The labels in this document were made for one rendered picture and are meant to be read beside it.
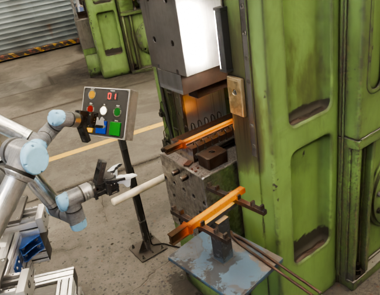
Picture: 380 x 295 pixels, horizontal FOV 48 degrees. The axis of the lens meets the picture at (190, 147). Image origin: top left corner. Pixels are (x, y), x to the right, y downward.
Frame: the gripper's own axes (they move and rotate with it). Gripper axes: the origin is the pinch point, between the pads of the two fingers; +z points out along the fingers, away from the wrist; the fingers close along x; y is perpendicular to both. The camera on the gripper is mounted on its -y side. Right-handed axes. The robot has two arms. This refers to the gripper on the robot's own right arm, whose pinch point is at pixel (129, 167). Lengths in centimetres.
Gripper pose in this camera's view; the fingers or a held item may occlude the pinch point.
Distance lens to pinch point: 197.4
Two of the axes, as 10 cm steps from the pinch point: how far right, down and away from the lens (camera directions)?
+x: 5.8, 3.0, -7.6
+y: 1.4, 8.8, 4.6
